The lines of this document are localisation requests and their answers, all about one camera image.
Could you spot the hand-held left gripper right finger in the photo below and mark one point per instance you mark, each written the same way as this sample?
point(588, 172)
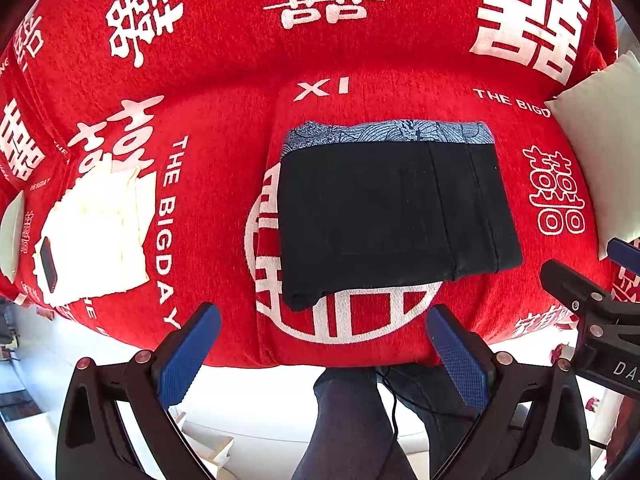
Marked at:
point(456, 355)

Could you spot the white plate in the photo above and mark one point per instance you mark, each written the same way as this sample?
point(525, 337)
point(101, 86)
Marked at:
point(11, 235)

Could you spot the white cardboard box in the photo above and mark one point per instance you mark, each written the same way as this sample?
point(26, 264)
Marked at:
point(205, 442)

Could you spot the cream folded cloth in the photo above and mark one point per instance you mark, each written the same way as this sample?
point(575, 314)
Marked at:
point(95, 225)

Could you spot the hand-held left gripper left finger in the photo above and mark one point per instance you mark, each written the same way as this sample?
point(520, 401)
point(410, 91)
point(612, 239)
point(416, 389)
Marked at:
point(192, 350)

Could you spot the person's right leg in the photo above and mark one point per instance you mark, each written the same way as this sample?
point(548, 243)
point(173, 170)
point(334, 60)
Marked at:
point(435, 395)

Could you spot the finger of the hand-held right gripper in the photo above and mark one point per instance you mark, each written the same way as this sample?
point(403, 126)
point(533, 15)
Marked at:
point(625, 252)
point(570, 280)

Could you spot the black phone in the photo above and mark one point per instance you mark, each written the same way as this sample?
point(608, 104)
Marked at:
point(48, 263)

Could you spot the red printed blanket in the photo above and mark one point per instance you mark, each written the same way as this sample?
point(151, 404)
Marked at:
point(210, 85)

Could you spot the white pillow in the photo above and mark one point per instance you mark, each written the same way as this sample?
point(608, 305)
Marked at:
point(605, 135)

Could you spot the black pants with patterned waistband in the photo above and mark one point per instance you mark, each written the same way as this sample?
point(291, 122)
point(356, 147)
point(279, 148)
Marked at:
point(390, 215)

